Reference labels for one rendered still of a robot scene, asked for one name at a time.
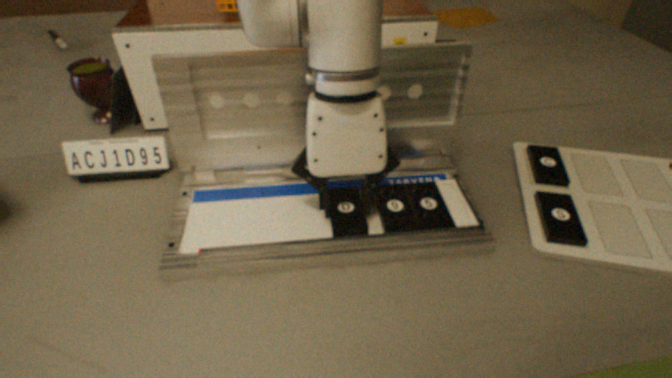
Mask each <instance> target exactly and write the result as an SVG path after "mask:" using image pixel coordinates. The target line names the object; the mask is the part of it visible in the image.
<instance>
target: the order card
mask: <svg viewBox="0 0 672 378"><path fill-rule="evenodd" d="M61 147H63V152H64V156H65V160H66V166H67V170H68V174H69V175H81V174H97V173H113V172H130V171H145V170H161V169H169V168H170V165H169V157H167V151H166V145H165V139H164V136H163V135H162V136H144V137H127V138H109V140H104V139H91V141H73V142H61Z"/></svg>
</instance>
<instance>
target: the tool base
mask: <svg viewBox="0 0 672 378"><path fill-rule="evenodd" d="M449 157H451V154H440V152H439V150H438V149H437V150H424V155H420V156H404V157H398V158H399V159H400V162H401V164H400V166H398V167H397V168H396V169H395V170H393V171H392V172H390V173H389V174H388V176H387V177H390V176H404V175H419V174H433V173H445V174H446V175H447V177H448V179H449V180H459V181H460V183H461V185H462V187H463V189H464V190H465V193H466V195H467V197H468V199H469V201H470V203H471V204H472V206H473V208H474V210H475V212H476V214H477V215H478V217H479V218H480V220H483V219H482V216H481V214H480V212H478V211H477V209H476V207H475V205H474V203H473V201H472V200H471V198H470V196H469V194H468V192H467V190H466V188H465V186H464V184H463V182H462V180H461V179H460V177H456V178H455V177H453V175H454V174H456V175H457V173H456V169H455V167H454V166H452V163H451V161H450V159H449ZM290 166H292V165H281V172H268V173H252V174H244V173H243V168H232V169H217V170H215V169H214V165H198V166H196V169H195V170H193V171H185V172H183V175H184V176H185V177H184V181H183V184H182V185H181V189H180V193H179V197H178V201H177V204H176V208H175V212H174V215H173V220H172V224H171V228H170V230H169V231H168V235H167V239H166V242H165V247H164V251H163V254H162V258H161V262H160V265H159V270H158V272H159V274H160V276H161V278H162V281H163V282H166V281H178V280H189V279H202V278H213V277H225V276H237V274H249V273H260V272H273V271H284V270H296V269H308V268H319V267H331V266H343V265H355V264H366V263H378V262H390V261H401V260H414V259H425V258H437V257H449V256H461V255H473V254H485V253H492V252H493V249H494V247H495V244H496V240H495V238H494V236H493V235H492V233H490V232H489V230H488V228H487V226H486V224H485V222H484V223H483V226H484V227H485V232H484V233H482V234H469V235H457V236H444V237H431V238H419V239H406V240H394V241H381V242H369V243H357V244H344V245H333V246H320V247H308V248H296V249H283V250H271V251H264V252H258V253H246V254H233V255H221V256H208V257H200V256H199V253H194V254H180V248H181V242H182V238H183V234H184V230H185V225H186V221H187V216H188V211H189V207H190V204H191V203H192V198H193V194H194V192H195V190H198V189H212V188H227V187H242V186H256V185H272V184H286V183H301V182H306V181H305V179H303V178H301V177H299V176H297V175H296V174H294V173H293V172H292V171H290ZM457 176H459V175H457ZM360 178H366V177H365V174H364V175H348V176H333V177H329V180H328V181H331V180H345V179H360ZM184 192H187V195H186V196H183V195H182V193H184ZM171 242H174V243H175V246H174V247H173V248H169V247H168V245H169V244H171Z"/></svg>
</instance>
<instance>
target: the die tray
mask: <svg viewBox="0 0 672 378"><path fill-rule="evenodd" d="M528 145H536V144H528V143H514V144H513V147H512V154H513V160H514V166H515V172H516V177H517V183H518V188H520V195H521V200H522V206H523V211H524V218H525V223H526V229H527V234H528V241H529V246H530V250H531V252H532V253H534V254H536V255H538V256H543V257H549V258H557V259H563V261H569V262H576V263H583V264H589V265H596V266H603V267H610V268H616V269H623V270H630V271H636V272H642V273H649V274H656V275H662V276H669V278H672V171H671V170H670V168H669V167H668V166H669V163H670V162H671V160H672V159H664V158H655V157H646V156H637V155H627V154H619V153H609V152H601V151H591V150H582V149H573V148H564V147H558V149H559V152H560V154H561V157H562V160H563V162H564V165H565V169H566V171H567V174H568V177H569V179H570V183H569V185H568V187H564V186H554V185H546V184H536V183H535V182H534V179H533V175H532V171H531V167H530V163H529V159H528V155H527V152H526V148H527V146H528ZM536 191H541V192H550V193H560V194H568V195H571V198H572V200H573V203H574V206H576V208H577V211H578V215H579V217H580V220H581V223H582V225H583V228H584V231H585V233H586V237H587V240H588V243H587V245H586V246H585V247H578V246H570V245H562V244H553V243H547V242H546V237H545V234H544V230H543V226H542V223H541V219H540V215H539V211H537V207H536V203H535V200H534V195H535V192H536Z"/></svg>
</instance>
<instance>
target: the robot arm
mask: <svg viewBox="0 0 672 378"><path fill-rule="evenodd" d="M237 9H238V13H239V18H240V25H241V27H242V30H243V34H244V36H245V38H247V39H248V41H249V42H250V43H251V44H253V45H254V46H257V47H261V48H306V49H307V50H308V52H309V68H310V69H311V70H312V71H311V73H307V75H306V79H307V84H308V85H313V87H315V88H316V90H315V91H314V92H313V93H311V94H310V96H309V102H308V109H307V130H306V138H307V145H306V146H305V147H304V149H303V150H302V151H301V153H300V154H299V155H298V157H297V158H296V160H295V161H294V163H293V164H292V166H290V171H292V172H293V173H294V174H296V175H297V176H299V177H301V178H303V179H305V181H306V182H307V183H309V184H310V185H311V186H313V187H314V188H315V189H316V191H317V192H318V207H319V210H324V212H325V218H330V194H329V188H328V185H327V184H328V180H329V177H333V176H348V175H364V174H365V177H366V179H365V180H364V181H363V182H362V204H363V207H364V211H365V214H366V215H370V207H374V189H376V188H377V184H378V183H379V182H381V181H382V180H383V179H384V178H385V177H387V176H388V174H389V173H390V172H392V171H393V170H395V169H396V168H397V167H398V166H400V164H401V162H400V159H399V158H398V156H397V155H396V154H395V153H394V152H393V151H392V149H391V148H390V147H389V146H388V145H387V125H386V112H385V103H384V97H383V94H382V93H379V92H378V91H376V89H378V88H379V86H380V85H381V53H382V19H383V0H237ZM307 162H308V167H309V170H308V169H306V168H305V167H304V166H305V165H306V163H307Z"/></svg>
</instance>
